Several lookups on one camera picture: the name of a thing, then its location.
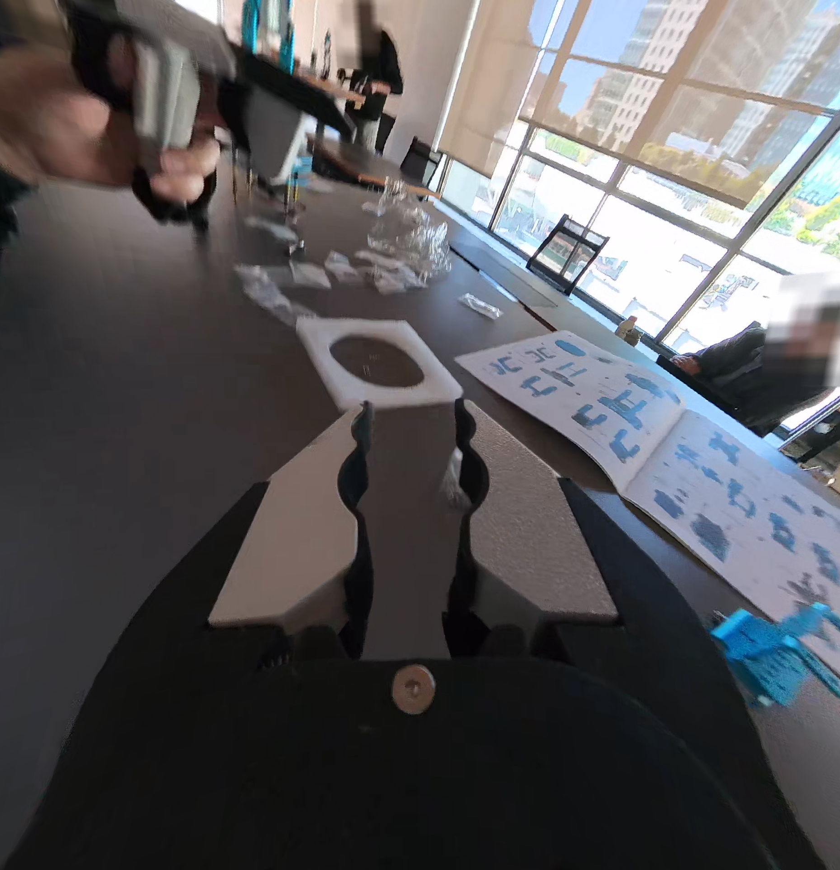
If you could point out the long clear parts bag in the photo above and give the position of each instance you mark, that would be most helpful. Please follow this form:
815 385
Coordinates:
379 259

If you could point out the wooden background table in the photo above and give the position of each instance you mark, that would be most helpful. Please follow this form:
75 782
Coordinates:
365 163

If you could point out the person's left hand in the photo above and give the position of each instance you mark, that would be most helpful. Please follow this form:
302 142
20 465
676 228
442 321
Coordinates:
52 122

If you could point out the black frame chair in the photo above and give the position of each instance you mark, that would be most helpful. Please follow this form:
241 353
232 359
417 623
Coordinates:
569 255

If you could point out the small clear plastic bag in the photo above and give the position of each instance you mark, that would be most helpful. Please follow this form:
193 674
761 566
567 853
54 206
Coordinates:
455 486

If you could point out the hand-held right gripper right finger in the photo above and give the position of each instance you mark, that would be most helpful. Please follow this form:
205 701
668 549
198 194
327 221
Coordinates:
535 544

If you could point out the flat clear labelled bag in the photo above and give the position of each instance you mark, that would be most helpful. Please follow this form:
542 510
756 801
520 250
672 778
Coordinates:
267 292

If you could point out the metal cross wrench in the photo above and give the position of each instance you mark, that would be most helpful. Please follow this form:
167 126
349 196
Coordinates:
296 248

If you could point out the open instruction booklet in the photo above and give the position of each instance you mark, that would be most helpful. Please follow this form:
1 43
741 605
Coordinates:
664 489

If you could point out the white orange bottle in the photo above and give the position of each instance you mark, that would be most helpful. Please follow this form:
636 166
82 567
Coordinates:
627 330

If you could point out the crumpled clear plastic wrap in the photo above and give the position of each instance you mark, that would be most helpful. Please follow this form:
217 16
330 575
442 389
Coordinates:
406 231

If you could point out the blue toy robot arm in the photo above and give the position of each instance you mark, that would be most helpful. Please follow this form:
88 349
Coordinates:
284 41

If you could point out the beige roller blind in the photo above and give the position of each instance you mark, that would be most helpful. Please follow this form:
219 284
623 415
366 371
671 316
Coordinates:
664 81

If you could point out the white foam frame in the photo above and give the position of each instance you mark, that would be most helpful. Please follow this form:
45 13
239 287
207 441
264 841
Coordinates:
447 391

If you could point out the lone clear parts bag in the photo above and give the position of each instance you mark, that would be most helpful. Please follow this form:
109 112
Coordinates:
479 306

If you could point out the blue metal bracket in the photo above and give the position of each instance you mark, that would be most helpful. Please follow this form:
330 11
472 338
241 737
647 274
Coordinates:
766 652

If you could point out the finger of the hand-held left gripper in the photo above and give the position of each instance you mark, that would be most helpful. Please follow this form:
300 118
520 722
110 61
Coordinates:
277 136

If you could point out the dark desk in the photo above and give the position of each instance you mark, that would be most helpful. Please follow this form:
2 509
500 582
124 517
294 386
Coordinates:
154 408

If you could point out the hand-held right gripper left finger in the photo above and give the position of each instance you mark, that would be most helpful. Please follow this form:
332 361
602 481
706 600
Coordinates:
297 537

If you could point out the clear bag of many screws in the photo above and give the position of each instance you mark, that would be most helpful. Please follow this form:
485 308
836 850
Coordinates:
401 282

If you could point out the small labelled clear bag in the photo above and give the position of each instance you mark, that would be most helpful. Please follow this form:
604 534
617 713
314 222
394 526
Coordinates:
343 266

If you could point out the clear bag of nuts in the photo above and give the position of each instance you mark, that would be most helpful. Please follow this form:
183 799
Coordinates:
309 275

